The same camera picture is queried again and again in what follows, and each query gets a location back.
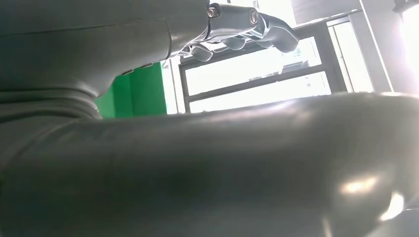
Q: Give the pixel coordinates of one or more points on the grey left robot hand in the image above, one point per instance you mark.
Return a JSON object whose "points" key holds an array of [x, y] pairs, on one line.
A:
{"points": [[196, 170]]}

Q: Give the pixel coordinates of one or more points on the green partition panel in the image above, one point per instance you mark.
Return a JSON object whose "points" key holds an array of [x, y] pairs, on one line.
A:
{"points": [[140, 91]]}

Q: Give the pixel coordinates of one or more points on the ribbed grey left arm sleeve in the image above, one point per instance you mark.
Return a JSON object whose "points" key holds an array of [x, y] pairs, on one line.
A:
{"points": [[36, 108]]}

